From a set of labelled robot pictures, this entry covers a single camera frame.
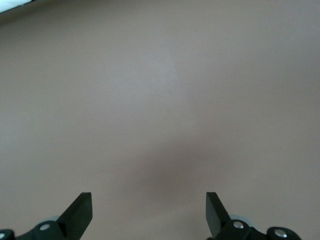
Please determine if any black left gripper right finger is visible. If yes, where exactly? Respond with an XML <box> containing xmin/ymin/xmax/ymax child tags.
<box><xmin>206</xmin><ymin>191</ymin><xmax>301</xmax><ymax>240</ymax></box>

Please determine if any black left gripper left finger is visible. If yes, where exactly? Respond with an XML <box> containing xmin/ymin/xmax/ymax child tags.
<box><xmin>0</xmin><ymin>191</ymin><xmax>94</xmax><ymax>240</ymax></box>

